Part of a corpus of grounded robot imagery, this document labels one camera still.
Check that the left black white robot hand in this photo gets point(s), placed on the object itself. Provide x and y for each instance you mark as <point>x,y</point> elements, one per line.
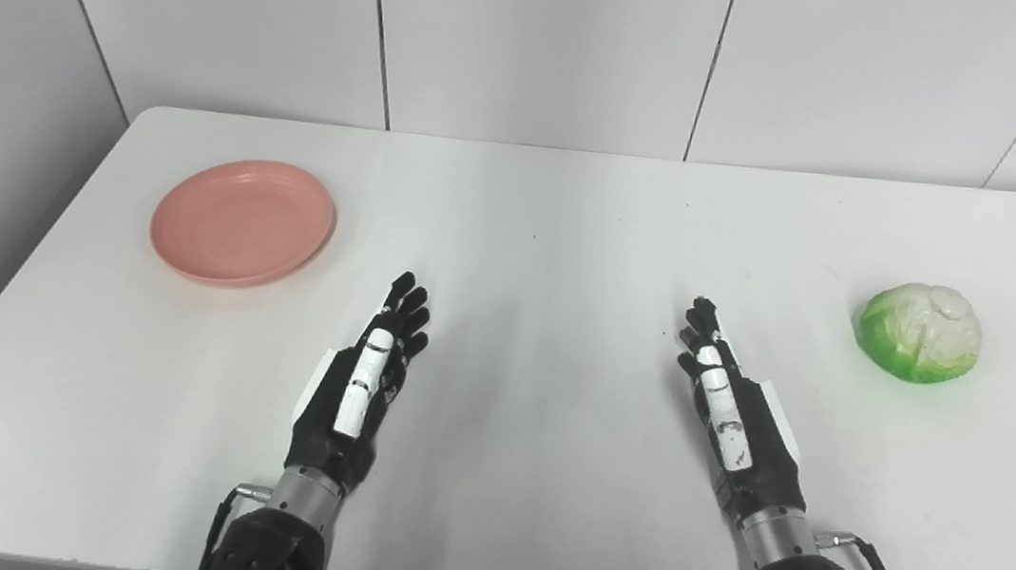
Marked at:
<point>330,418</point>

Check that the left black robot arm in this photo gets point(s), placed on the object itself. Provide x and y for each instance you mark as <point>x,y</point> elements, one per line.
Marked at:
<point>277,550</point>

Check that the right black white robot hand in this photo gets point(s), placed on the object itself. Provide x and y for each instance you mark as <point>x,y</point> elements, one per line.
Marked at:
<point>761,457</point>

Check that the pink round plate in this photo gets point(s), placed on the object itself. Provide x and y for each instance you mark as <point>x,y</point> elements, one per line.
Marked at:
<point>243,221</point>

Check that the green white toy cabbage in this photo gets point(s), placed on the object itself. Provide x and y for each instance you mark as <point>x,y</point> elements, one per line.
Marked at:
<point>918,334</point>

